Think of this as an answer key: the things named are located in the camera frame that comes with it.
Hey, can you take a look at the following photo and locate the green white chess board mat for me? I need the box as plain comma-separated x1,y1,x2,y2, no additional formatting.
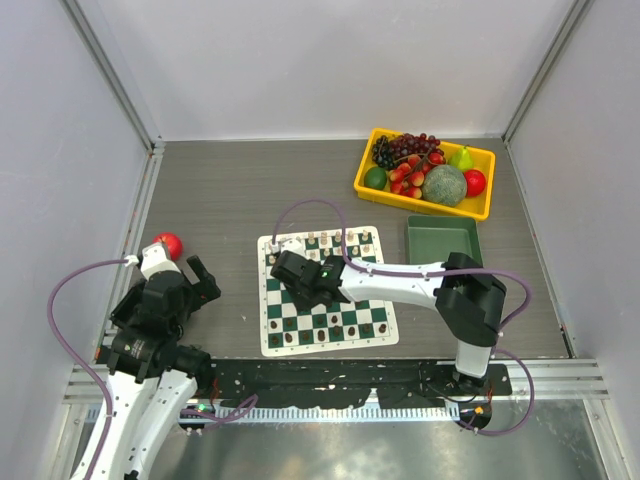
256,226,399,357

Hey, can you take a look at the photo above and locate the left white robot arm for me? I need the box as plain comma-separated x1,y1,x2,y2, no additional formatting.
73,254,221,479

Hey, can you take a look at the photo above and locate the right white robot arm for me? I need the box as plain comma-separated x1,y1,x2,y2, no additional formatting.
271,250,507,394

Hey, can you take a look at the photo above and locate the red apple on table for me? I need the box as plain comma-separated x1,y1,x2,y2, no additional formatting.
153,232,183,261

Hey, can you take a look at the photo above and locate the green lime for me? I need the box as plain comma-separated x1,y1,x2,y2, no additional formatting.
363,167,388,190

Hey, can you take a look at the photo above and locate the green plastic tray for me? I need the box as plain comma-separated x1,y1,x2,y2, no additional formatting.
405,215,483,266

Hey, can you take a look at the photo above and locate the red cherry bunch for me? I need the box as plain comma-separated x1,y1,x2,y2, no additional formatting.
388,153,446,199

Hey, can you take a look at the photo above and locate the black grape bunch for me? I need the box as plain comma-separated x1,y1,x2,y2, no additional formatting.
372,135,396,171

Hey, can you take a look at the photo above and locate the green netted melon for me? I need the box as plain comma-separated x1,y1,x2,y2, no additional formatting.
422,165,467,207

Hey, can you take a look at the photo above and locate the dark red grape bunch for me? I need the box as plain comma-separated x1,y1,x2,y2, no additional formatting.
389,133,444,159

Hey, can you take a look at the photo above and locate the yellow plastic fruit bin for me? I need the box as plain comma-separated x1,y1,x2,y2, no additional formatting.
353,128,496,221

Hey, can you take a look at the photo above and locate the green yellow pear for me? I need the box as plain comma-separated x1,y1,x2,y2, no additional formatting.
448,145,474,173

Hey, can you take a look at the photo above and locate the red apple in bin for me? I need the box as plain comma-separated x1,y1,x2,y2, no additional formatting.
464,169,487,198

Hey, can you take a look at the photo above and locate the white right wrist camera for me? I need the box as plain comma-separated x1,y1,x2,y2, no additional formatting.
269,237,305,256

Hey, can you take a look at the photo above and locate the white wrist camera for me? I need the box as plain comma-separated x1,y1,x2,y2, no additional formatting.
124,242,181,280
269,237,305,256

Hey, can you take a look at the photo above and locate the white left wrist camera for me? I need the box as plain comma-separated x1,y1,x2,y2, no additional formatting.
124,242,181,280

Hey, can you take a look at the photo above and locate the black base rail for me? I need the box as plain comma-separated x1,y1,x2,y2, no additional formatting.
196,359,513,409

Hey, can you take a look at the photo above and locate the aluminium frame rail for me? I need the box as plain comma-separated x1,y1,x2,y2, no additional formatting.
64,357,609,436

